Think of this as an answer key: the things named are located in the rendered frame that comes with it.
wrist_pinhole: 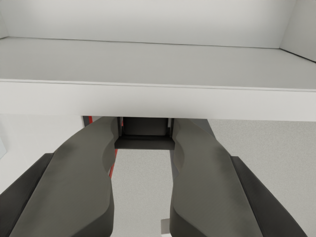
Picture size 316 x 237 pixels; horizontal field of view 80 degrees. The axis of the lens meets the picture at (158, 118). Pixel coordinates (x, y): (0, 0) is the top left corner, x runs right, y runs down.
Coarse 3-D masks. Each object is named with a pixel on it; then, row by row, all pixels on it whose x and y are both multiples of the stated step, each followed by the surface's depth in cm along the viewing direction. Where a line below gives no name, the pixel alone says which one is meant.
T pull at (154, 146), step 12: (132, 120) 11; (144, 120) 11; (156, 120) 11; (132, 132) 12; (144, 132) 12; (156, 132) 12; (168, 132) 12; (120, 144) 12; (132, 144) 12; (144, 144) 12; (156, 144) 12; (168, 144) 12
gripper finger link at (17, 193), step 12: (48, 156) 8; (36, 168) 7; (24, 180) 7; (36, 180) 7; (12, 192) 6; (24, 192) 6; (0, 204) 6; (12, 204) 6; (24, 204) 6; (0, 216) 6; (12, 216) 6; (0, 228) 5; (12, 228) 5
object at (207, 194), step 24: (192, 144) 9; (216, 144) 9; (192, 168) 8; (216, 168) 8; (192, 192) 7; (216, 192) 7; (240, 192) 7; (192, 216) 6; (216, 216) 6; (240, 216) 6
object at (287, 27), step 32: (0, 0) 14; (32, 0) 14; (64, 0) 14; (96, 0) 14; (128, 0) 14; (160, 0) 15; (192, 0) 15; (224, 0) 15; (256, 0) 15; (288, 0) 15; (0, 32) 15; (32, 32) 15; (64, 32) 16; (96, 32) 16; (128, 32) 16; (160, 32) 16; (192, 32) 16; (224, 32) 16; (256, 32) 16; (288, 32) 16
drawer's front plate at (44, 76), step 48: (0, 48) 12; (48, 48) 13; (96, 48) 14; (144, 48) 14; (192, 48) 15; (240, 48) 16; (0, 96) 8; (48, 96) 9; (96, 96) 9; (144, 96) 9; (192, 96) 9; (240, 96) 9; (288, 96) 9
